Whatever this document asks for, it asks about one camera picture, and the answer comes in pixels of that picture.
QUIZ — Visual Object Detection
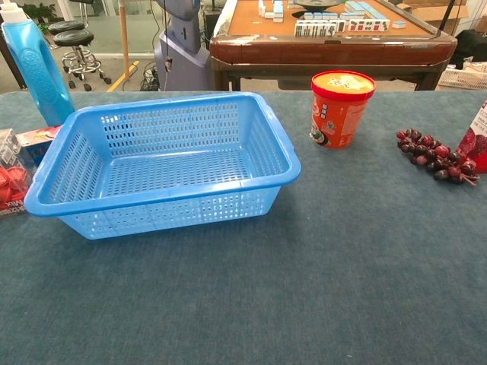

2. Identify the blue snack packet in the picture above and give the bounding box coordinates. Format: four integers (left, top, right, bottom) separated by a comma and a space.
14, 125, 64, 169

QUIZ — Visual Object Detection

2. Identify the clear box of red caps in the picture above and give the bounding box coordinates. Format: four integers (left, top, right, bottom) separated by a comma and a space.
0, 128, 39, 220

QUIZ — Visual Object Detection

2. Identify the blue plastic perforated basket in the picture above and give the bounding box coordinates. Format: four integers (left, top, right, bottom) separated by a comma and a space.
23, 91, 302, 240

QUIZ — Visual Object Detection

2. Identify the teal felt table mat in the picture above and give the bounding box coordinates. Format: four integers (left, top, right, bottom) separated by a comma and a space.
0, 90, 487, 365

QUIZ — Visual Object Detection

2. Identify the orange instant noodle cup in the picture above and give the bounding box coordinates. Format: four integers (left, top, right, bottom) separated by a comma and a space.
310, 70, 377, 149

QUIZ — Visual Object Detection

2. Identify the brown mahjong table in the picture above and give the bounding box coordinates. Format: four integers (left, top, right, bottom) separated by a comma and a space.
208, 0, 458, 92

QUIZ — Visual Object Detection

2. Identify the green print mahjong tile row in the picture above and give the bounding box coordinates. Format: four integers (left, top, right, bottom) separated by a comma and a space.
294, 18, 348, 38

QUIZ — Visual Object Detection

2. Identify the blue-backed mahjong tile stack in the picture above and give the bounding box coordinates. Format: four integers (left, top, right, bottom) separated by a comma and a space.
258, 0, 285, 20

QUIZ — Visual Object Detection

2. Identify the blue-backed mahjong tile row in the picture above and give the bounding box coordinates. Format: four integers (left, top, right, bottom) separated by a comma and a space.
304, 11, 367, 21

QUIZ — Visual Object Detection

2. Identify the wooden pole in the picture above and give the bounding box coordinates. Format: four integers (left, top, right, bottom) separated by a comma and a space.
119, 0, 132, 79

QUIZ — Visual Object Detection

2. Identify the dark red grape bunch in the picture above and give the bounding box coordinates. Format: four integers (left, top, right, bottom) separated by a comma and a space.
396, 128, 481, 186

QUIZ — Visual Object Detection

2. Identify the red print mahjong tile row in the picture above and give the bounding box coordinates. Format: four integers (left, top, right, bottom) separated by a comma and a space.
347, 18, 391, 33

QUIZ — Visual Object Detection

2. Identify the black round stool chrome base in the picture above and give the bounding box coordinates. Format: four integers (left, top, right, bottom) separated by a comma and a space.
53, 29, 113, 92
47, 20, 87, 36

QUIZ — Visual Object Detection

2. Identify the blue detergent bottle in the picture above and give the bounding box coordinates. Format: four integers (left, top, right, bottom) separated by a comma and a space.
0, 2, 76, 127

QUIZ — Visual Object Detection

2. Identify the red drink bottle white cap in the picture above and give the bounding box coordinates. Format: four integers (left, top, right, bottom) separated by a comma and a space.
456, 99, 487, 174

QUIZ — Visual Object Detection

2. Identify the white plastic crate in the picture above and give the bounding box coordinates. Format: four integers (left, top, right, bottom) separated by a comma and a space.
437, 62, 487, 91

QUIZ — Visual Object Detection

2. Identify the cardboard box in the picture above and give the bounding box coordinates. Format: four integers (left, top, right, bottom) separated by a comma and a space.
403, 0, 471, 23

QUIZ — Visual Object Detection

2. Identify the black cloth bag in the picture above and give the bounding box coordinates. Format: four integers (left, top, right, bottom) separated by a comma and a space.
448, 29, 487, 71

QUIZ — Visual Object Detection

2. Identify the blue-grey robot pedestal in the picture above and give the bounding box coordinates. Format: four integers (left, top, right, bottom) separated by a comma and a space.
154, 0, 214, 92

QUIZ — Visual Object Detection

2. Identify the black floor cable bundle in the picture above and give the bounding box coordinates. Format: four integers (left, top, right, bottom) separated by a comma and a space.
138, 60, 161, 92

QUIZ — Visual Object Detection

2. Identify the hanging black pendant cable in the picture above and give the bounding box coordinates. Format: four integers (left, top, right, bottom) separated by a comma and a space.
162, 0, 174, 73

